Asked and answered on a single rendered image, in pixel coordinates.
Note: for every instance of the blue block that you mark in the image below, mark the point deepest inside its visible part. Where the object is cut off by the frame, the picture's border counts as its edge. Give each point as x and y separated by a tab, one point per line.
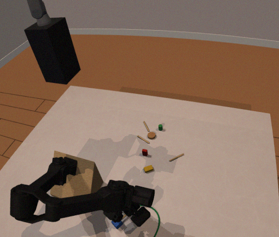
117	224

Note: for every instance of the small red block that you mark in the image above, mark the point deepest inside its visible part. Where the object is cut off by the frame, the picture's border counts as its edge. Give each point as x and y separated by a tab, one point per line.
144	152

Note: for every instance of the brown wooden disc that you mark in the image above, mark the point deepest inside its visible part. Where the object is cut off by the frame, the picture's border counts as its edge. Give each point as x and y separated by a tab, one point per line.
151	135

